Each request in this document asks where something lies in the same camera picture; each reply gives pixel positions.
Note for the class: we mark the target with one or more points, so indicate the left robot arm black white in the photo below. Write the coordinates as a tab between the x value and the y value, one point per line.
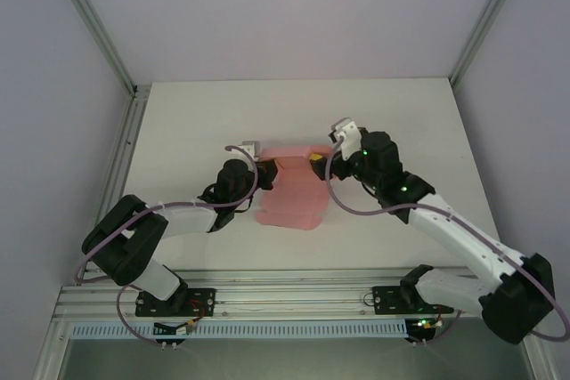
124	242

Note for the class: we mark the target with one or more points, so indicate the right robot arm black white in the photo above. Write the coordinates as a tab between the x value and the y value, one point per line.
458	233

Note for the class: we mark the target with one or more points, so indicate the pink paper box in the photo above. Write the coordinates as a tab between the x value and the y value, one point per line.
296	202

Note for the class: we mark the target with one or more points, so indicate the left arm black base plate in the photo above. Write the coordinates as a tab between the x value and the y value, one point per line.
205	302

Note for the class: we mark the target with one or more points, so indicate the small connector board green light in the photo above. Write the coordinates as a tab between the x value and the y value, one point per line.
423	326

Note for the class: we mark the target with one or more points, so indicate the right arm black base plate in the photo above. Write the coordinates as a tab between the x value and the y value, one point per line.
387	300

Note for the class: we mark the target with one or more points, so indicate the aluminium mounting rail beam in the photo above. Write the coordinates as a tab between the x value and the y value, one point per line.
289	295

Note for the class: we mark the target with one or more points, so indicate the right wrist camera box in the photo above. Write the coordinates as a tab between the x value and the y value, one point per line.
347	131

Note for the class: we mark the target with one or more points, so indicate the aluminium side rail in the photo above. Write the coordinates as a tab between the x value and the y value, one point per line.
118	175

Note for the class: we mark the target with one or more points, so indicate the grey metal lower panel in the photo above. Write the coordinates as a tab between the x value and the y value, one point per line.
289	360

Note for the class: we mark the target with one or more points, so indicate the aluminium frame post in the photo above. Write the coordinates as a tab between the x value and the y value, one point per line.
95	28
483	28

